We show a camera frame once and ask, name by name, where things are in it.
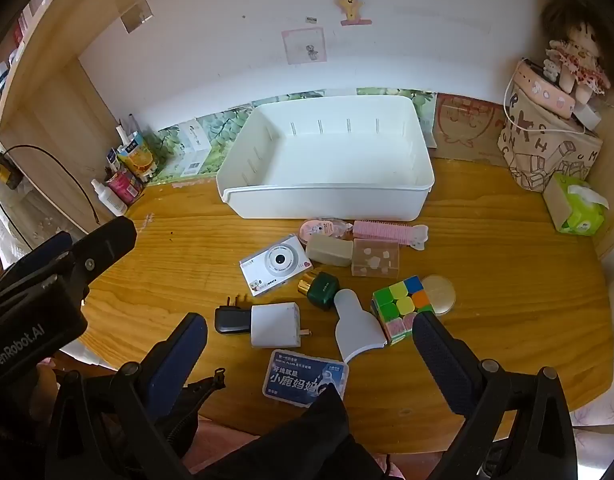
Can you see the pink pig figurine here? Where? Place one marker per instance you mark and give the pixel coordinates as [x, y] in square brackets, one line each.
[317, 230]

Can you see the clear wall hook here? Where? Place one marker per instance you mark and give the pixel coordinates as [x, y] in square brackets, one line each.
[136, 16]

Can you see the clear plastic box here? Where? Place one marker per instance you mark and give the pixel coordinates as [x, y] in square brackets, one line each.
[374, 260]

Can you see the cartoon cardboard panel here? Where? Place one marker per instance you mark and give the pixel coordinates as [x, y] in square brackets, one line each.
[462, 125]

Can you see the white power adapter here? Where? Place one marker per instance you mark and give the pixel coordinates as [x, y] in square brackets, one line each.
[274, 325]

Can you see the printed fabric bag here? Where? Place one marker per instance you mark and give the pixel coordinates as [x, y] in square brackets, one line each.
[537, 155]

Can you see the pink can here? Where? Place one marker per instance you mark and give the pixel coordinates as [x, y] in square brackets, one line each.
[124, 187]

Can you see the wooden shelf unit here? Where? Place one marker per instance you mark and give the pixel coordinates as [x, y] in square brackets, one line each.
[47, 100]

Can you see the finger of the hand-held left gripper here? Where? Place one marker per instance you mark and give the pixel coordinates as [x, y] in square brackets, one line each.
[49, 249]
[104, 247]

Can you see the pink case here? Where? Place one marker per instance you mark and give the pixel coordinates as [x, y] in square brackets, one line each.
[542, 85]

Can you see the colourful puzzle cube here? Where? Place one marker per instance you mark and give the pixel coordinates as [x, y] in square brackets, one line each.
[397, 305]

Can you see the blue white tube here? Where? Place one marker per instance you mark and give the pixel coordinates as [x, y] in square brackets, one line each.
[112, 157]

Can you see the rag doll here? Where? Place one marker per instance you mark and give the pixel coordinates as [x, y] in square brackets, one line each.
[579, 55]

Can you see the floral cloth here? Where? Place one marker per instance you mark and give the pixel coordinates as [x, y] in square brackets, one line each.
[592, 420]

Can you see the pink bottle with white cap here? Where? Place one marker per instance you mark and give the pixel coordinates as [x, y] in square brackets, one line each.
[382, 231]

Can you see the green perfume bottle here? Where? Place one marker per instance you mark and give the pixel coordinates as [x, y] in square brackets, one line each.
[323, 292]

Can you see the pink wall note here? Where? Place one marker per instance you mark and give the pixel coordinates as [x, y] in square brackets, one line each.
[302, 45]

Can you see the yellow black device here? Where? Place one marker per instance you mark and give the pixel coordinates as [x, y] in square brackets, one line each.
[6, 174]

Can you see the beige rectangular box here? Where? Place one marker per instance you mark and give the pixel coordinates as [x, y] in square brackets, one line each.
[329, 251]

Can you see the black plug charger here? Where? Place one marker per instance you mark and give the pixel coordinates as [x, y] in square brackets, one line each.
[232, 321]

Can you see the orange juice pouch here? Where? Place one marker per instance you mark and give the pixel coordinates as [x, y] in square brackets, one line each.
[137, 157]

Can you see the white plastic bottle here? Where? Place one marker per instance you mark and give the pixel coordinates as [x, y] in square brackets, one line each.
[357, 330]

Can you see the green tissue pack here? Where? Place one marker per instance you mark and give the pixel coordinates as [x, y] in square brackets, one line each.
[582, 215]

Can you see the blue dental floss box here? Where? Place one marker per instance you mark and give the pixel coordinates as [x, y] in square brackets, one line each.
[297, 377]

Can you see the small white box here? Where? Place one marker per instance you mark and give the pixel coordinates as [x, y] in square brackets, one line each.
[587, 117]

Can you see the white digital camera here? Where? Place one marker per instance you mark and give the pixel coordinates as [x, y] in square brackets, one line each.
[272, 270]

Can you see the white spray bottle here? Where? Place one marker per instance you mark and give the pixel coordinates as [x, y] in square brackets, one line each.
[109, 199]

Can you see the yellow pony wall sticker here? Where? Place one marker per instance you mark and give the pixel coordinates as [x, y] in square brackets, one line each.
[351, 7]

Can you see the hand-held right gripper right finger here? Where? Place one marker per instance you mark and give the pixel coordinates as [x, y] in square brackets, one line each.
[442, 360]

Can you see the white plastic storage bin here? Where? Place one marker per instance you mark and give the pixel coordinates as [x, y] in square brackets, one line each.
[337, 160]

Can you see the round cream compact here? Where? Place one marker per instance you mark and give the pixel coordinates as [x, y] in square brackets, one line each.
[439, 292]

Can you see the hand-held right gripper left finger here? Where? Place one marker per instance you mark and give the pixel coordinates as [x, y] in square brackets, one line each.
[187, 345]

